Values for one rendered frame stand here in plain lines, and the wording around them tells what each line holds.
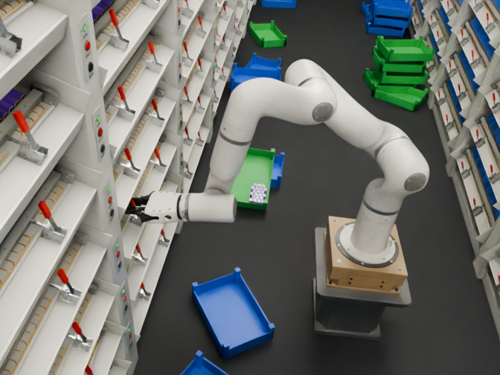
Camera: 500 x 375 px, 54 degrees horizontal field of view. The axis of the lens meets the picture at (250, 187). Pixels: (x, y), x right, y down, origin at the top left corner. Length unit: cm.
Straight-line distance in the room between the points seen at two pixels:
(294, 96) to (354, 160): 159
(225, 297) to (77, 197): 102
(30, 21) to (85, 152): 31
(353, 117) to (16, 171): 83
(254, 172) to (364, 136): 114
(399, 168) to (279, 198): 108
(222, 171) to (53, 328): 56
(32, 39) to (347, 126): 81
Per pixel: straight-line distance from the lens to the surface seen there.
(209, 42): 242
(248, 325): 191
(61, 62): 97
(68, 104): 101
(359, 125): 134
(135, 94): 142
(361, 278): 169
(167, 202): 147
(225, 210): 140
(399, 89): 348
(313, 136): 287
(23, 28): 86
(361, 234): 165
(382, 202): 155
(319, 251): 181
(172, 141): 187
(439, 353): 205
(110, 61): 118
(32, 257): 99
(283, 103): 121
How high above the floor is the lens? 160
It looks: 41 degrees down
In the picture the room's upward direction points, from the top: 6 degrees clockwise
